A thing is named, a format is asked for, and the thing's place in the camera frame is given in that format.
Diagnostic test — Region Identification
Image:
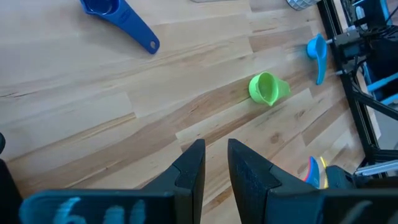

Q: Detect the white geometric planter pot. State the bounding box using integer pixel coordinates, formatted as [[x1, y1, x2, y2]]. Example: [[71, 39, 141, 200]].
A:
[[285, 0, 321, 12]]

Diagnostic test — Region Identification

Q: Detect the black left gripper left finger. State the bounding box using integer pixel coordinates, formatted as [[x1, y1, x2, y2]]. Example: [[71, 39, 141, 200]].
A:
[[18, 139, 206, 224]]

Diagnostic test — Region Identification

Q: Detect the blue frame bar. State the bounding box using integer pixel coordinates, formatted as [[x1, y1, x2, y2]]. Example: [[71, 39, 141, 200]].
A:
[[362, 60, 398, 105]]

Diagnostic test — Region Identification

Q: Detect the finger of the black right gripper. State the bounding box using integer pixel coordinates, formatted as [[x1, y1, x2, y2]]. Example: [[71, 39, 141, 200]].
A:
[[325, 164, 355, 189]]

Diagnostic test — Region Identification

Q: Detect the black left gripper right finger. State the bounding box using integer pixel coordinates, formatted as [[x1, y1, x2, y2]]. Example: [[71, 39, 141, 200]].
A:
[[228, 139, 398, 224]]

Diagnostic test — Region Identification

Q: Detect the small indigo measuring cup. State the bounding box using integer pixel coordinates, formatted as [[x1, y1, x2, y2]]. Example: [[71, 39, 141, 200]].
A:
[[79, 0, 161, 55]]

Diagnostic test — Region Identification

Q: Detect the silver aluminium rail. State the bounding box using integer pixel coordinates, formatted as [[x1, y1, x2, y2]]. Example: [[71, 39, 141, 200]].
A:
[[354, 160, 398, 177]]

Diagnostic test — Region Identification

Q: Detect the green measuring cup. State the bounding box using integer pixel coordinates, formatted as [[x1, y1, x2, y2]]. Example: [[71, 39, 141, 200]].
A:
[[248, 71, 292, 107]]

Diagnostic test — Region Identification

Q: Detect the yellow measuring cup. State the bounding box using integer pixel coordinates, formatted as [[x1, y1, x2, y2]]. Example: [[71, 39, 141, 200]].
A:
[[319, 156, 330, 189]]

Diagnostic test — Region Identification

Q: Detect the light blue measuring cup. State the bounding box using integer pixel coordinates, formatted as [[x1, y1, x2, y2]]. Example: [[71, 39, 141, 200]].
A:
[[306, 33, 328, 86]]

